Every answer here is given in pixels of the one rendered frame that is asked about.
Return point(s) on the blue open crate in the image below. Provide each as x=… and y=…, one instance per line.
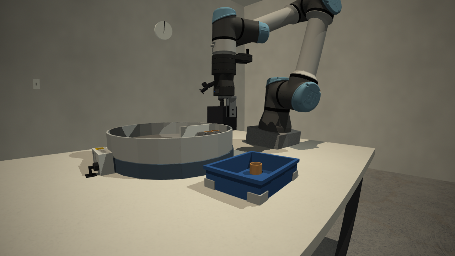
x=232, y=175

